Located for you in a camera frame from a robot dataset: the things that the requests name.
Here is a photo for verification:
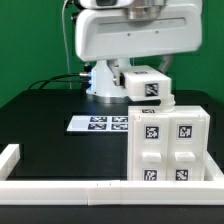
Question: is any black cable bundle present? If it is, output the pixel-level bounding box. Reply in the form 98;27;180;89
28;73;88;91

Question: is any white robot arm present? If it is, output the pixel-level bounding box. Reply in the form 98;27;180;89
75;0;203;103

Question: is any white cabinet body box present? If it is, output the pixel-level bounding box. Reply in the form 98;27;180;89
127;106;210;181

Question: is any grey vertical cable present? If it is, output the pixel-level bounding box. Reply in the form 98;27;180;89
61;0;74;90

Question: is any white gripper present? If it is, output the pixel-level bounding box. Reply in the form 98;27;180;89
75;3;202;86

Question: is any white base tag plate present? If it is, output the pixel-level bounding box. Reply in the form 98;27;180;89
67;115;128;132

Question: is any white U-shaped frame fence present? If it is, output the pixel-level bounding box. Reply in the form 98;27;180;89
0;144;224;206

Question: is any white cabinet top block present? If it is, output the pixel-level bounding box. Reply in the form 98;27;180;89
122;66;171;101

